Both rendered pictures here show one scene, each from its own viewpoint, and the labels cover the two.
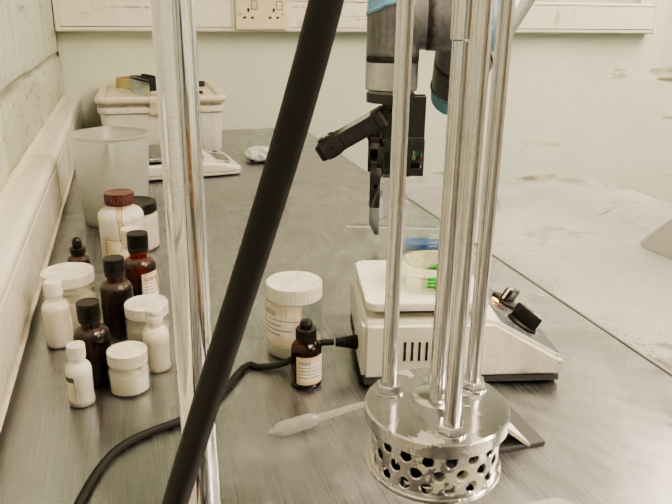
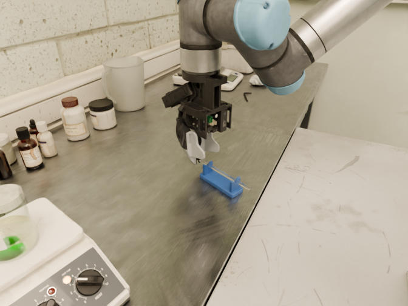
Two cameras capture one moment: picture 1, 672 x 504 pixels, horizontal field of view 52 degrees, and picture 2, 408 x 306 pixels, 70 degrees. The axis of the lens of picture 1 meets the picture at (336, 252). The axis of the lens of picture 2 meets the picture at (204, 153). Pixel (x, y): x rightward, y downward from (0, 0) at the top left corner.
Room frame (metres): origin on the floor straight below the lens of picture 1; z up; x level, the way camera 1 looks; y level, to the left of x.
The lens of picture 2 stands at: (0.62, -0.45, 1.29)
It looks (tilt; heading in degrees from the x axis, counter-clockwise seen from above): 31 degrees down; 43
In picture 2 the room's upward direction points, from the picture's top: straight up
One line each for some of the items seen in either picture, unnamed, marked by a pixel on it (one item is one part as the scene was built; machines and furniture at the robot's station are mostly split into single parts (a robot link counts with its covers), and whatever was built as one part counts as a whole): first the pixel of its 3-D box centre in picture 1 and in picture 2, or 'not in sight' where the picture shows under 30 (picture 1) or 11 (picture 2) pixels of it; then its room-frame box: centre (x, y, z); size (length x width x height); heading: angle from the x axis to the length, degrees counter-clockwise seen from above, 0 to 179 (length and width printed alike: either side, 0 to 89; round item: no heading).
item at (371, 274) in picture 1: (418, 283); (22, 238); (0.66, -0.08, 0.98); 0.12 x 0.12 x 0.01; 4
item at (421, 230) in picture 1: (429, 247); (2, 222); (0.64, -0.09, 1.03); 0.07 x 0.06 x 0.08; 99
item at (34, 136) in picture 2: (79, 265); (35, 132); (0.82, 0.32, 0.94); 0.03 x 0.03 x 0.07
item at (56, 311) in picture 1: (56, 312); not in sight; (0.67, 0.30, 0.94); 0.03 x 0.03 x 0.07
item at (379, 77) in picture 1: (391, 78); (201, 58); (1.02, -0.08, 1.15); 0.08 x 0.08 x 0.05
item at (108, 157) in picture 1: (113, 179); (123, 85); (1.12, 0.37, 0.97); 0.18 x 0.13 x 0.15; 19
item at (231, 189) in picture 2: not in sight; (220, 177); (1.01, -0.13, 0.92); 0.10 x 0.03 x 0.04; 86
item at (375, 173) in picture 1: (375, 177); (187, 128); (0.99, -0.06, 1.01); 0.05 x 0.02 x 0.09; 176
